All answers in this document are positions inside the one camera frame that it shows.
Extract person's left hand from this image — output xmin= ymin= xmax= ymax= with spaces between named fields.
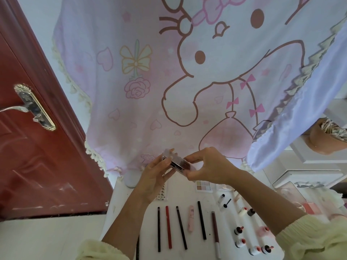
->
xmin=133 ymin=154 xmax=177 ymax=205

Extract person's right hand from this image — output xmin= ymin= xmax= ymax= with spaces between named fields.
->
xmin=181 ymin=147 xmax=240 ymax=185

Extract white false eyelash tray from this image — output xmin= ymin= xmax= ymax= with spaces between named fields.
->
xmin=154 ymin=184 xmax=169 ymax=203

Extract clear eyeshadow palette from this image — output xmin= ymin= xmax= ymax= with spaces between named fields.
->
xmin=196 ymin=180 xmax=213 ymax=192

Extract round silver compact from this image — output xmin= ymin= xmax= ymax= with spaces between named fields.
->
xmin=124 ymin=169 xmax=143 ymax=189

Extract lavender rectangular palette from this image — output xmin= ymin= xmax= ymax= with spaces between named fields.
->
xmin=163 ymin=150 xmax=195 ymax=172

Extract red lip pencil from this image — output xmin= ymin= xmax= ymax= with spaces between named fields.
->
xmin=165 ymin=205 xmax=172 ymax=250

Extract person's right forearm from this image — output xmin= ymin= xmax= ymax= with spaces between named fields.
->
xmin=228 ymin=170 xmax=347 ymax=260

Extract person's left forearm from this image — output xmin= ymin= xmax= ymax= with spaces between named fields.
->
xmin=76 ymin=195 xmax=158 ymax=260

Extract white table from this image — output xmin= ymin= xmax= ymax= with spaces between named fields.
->
xmin=100 ymin=169 xmax=347 ymax=260

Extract pink cartoon print cloth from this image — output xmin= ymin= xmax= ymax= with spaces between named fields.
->
xmin=51 ymin=0 xmax=347 ymax=177

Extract white shelf unit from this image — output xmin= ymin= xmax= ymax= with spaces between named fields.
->
xmin=263 ymin=95 xmax=347 ymax=189

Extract terracotta pot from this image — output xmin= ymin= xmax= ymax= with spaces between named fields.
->
xmin=303 ymin=117 xmax=347 ymax=155

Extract reddish brown door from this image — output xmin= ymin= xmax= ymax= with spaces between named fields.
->
xmin=0 ymin=0 xmax=113 ymax=220

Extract bunch of cotton swabs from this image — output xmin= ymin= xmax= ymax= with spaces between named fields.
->
xmin=321 ymin=119 xmax=347 ymax=141

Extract small white bow-handle drawer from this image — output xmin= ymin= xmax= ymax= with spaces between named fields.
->
xmin=273 ymin=169 xmax=345 ymax=189

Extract silver door handle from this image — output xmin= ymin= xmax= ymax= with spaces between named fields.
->
xmin=0 ymin=84 xmax=56 ymax=131

